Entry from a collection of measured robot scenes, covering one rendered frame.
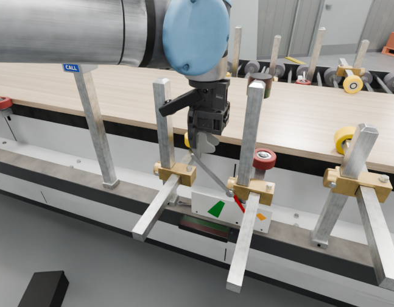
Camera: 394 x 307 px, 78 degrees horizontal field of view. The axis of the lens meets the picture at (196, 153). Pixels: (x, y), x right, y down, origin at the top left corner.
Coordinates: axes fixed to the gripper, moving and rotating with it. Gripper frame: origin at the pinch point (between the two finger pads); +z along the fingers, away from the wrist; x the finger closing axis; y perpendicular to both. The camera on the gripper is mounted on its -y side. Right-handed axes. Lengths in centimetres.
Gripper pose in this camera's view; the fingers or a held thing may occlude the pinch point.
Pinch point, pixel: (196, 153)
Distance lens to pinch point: 63.4
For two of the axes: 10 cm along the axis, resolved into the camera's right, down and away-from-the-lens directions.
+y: 9.4, 1.9, -2.9
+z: 0.1, 8.2, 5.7
